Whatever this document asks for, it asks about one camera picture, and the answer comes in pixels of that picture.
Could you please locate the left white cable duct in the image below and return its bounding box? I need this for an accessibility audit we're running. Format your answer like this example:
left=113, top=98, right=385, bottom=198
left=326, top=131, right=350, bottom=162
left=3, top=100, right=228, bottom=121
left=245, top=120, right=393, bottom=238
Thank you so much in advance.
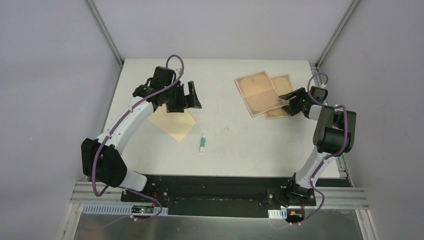
left=82, top=203, right=169, bottom=217

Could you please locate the white cable duct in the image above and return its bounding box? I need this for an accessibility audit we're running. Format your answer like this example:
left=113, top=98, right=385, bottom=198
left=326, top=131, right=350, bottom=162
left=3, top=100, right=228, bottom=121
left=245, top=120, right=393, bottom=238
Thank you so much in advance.
left=82, top=203, right=169, bottom=217
left=267, top=208, right=288, bottom=220

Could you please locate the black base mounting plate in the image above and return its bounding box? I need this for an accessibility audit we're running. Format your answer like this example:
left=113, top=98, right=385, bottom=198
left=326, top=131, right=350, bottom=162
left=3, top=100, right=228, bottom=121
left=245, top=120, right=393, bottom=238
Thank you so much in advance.
left=120, top=175, right=317, bottom=218

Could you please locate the green white glue stick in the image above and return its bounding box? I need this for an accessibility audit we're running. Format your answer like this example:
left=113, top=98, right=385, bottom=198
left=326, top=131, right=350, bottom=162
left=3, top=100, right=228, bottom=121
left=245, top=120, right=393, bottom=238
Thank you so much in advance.
left=199, top=134, right=207, bottom=154

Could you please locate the right white cable duct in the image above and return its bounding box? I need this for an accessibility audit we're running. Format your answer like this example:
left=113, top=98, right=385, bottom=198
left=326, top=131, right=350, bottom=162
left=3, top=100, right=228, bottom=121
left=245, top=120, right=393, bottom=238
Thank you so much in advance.
left=267, top=208, right=288, bottom=220

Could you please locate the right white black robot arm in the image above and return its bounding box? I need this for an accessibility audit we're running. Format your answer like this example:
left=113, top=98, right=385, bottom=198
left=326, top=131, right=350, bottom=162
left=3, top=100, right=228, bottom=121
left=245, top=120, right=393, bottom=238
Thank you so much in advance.
left=279, top=86, right=357, bottom=205

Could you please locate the cream paper envelope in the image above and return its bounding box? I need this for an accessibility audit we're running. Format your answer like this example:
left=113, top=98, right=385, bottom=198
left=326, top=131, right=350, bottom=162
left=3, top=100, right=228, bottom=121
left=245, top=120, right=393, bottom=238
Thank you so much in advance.
left=147, top=106, right=196, bottom=142

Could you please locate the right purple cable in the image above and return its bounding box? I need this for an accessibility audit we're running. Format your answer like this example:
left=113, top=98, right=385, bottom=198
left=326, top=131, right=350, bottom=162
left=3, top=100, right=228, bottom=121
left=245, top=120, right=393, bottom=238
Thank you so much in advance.
left=268, top=73, right=348, bottom=230

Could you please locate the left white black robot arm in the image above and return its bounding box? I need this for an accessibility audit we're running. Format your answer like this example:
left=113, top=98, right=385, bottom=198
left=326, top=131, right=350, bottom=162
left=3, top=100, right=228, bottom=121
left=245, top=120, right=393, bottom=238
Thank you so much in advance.
left=81, top=66, right=202, bottom=203

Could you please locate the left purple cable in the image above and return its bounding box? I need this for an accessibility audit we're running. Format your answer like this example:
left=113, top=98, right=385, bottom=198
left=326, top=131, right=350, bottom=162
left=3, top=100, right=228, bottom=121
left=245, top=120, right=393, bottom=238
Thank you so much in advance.
left=91, top=54, right=185, bottom=223

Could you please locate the purple cable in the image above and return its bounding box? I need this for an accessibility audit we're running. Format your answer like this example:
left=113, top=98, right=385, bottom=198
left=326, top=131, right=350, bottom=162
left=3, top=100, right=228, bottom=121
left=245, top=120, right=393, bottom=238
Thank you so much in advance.
left=268, top=73, right=348, bottom=230
left=91, top=54, right=185, bottom=223

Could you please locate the tan ornate letter sheet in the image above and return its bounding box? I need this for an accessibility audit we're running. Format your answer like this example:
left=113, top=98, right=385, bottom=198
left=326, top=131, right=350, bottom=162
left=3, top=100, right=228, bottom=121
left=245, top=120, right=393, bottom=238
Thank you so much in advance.
left=234, top=71, right=288, bottom=117
left=264, top=73, right=294, bottom=120

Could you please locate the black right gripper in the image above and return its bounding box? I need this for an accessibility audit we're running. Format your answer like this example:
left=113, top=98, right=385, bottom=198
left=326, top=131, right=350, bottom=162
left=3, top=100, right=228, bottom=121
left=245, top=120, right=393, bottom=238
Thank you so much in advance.
left=279, top=87, right=310, bottom=116

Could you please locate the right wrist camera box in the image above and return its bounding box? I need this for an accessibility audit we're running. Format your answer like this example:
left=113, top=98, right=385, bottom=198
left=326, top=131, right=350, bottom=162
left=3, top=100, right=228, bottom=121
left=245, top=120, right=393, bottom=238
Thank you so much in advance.
left=309, top=86, right=328, bottom=105

